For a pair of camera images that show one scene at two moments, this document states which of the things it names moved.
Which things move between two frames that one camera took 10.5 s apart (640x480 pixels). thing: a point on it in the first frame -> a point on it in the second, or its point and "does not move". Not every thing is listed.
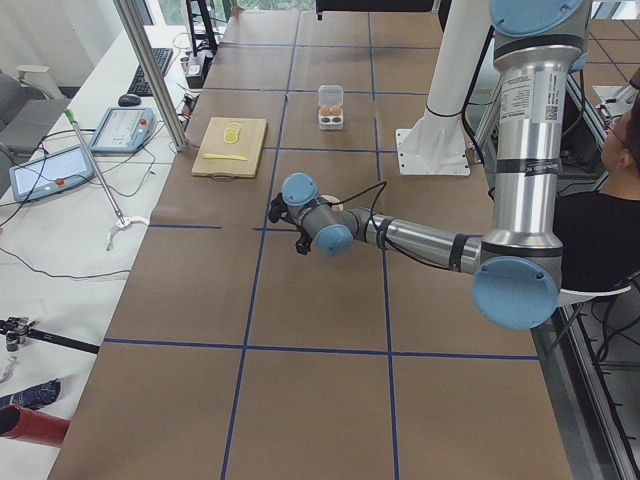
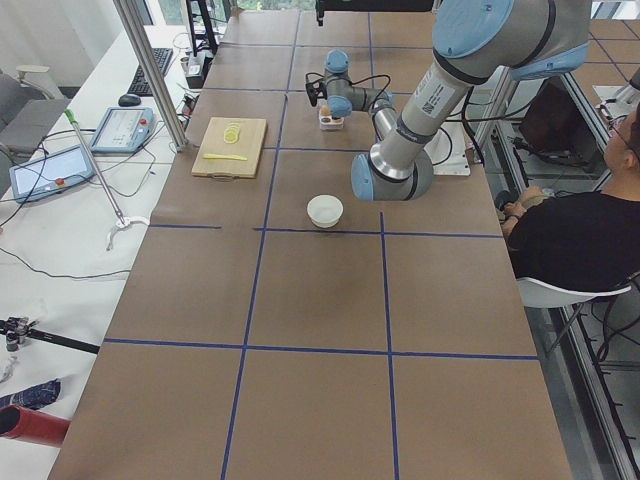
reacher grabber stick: [123, 220] does not move
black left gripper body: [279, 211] -> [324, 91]
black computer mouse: [129, 100] does not move
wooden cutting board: [248, 145] does not move
